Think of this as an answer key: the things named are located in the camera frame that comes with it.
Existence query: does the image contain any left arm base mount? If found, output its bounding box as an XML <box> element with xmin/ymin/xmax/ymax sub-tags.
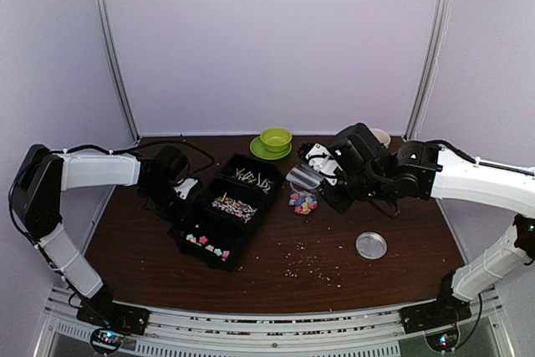
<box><xmin>74</xmin><ymin>283</ymin><xmax>150</xmax><ymax>356</ymax></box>

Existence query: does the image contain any right aluminium frame post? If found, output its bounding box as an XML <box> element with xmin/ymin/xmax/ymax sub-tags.
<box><xmin>403</xmin><ymin>0</ymin><xmax>451</xmax><ymax>140</ymax></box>

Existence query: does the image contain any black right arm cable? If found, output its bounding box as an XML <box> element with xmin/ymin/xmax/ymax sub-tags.
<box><xmin>434</xmin><ymin>139</ymin><xmax>535</xmax><ymax>176</ymax></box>

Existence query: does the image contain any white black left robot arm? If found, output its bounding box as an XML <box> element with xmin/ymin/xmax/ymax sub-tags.
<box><xmin>8</xmin><ymin>144</ymin><xmax>200</xmax><ymax>327</ymax></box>

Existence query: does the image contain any front aluminium rail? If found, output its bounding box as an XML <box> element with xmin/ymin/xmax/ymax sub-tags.
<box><xmin>30</xmin><ymin>296</ymin><xmax>517</xmax><ymax>356</ymax></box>

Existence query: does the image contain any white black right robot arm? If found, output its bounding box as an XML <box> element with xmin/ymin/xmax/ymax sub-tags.
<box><xmin>298</xmin><ymin>123</ymin><xmax>534</xmax><ymax>325</ymax></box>

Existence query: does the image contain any green saucer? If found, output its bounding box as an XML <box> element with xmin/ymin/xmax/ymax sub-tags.
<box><xmin>249</xmin><ymin>136</ymin><xmax>292</xmax><ymax>161</ymax></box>

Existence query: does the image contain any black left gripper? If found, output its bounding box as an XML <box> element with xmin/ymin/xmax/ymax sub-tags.
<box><xmin>142</xmin><ymin>180</ymin><xmax>196</xmax><ymax>227</ymax></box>

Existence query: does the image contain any black three-compartment candy tray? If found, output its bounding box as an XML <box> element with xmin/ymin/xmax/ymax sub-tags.
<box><xmin>168</xmin><ymin>154</ymin><xmax>283</xmax><ymax>272</ymax></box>

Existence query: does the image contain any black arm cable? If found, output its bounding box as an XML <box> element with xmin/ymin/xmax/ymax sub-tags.
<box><xmin>434</xmin><ymin>139</ymin><xmax>535</xmax><ymax>176</ymax></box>
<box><xmin>8</xmin><ymin>141</ymin><xmax>217</xmax><ymax>249</ymax></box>

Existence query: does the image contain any coral pattern ceramic mug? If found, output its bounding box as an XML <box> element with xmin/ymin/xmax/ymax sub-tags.
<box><xmin>370</xmin><ymin>128</ymin><xmax>391</xmax><ymax>149</ymax></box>

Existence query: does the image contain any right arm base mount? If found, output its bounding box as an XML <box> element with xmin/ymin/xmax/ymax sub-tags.
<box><xmin>400</xmin><ymin>273</ymin><xmax>471</xmax><ymax>354</ymax></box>

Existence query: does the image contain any left aluminium frame post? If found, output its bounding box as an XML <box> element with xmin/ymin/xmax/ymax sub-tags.
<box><xmin>95</xmin><ymin>0</ymin><xmax>140</xmax><ymax>143</ymax></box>

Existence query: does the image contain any silver metal scoop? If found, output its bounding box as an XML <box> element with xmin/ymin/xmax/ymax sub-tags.
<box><xmin>286</xmin><ymin>164</ymin><xmax>324</xmax><ymax>192</ymax></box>

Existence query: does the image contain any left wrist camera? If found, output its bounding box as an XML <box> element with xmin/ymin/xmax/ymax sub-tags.
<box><xmin>174</xmin><ymin>177</ymin><xmax>198</xmax><ymax>200</ymax></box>

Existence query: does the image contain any green bowl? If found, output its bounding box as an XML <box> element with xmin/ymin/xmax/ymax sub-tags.
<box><xmin>260</xmin><ymin>128</ymin><xmax>293</xmax><ymax>153</ymax></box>

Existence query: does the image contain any aluminium frame post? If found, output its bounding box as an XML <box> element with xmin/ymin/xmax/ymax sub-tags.
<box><xmin>403</xmin><ymin>0</ymin><xmax>451</xmax><ymax>140</ymax></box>
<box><xmin>95</xmin><ymin>0</ymin><xmax>140</xmax><ymax>143</ymax></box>

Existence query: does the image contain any silver jar lid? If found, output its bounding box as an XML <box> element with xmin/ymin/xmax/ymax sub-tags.
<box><xmin>355</xmin><ymin>232</ymin><xmax>388</xmax><ymax>260</ymax></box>

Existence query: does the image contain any clear plastic jar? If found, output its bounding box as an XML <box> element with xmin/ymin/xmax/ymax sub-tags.
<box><xmin>288</xmin><ymin>191</ymin><xmax>318</xmax><ymax>216</ymax></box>

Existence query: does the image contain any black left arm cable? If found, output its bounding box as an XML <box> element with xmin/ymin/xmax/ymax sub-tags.
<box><xmin>8</xmin><ymin>141</ymin><xmax>217</xmax><ymax>249</ymax></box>

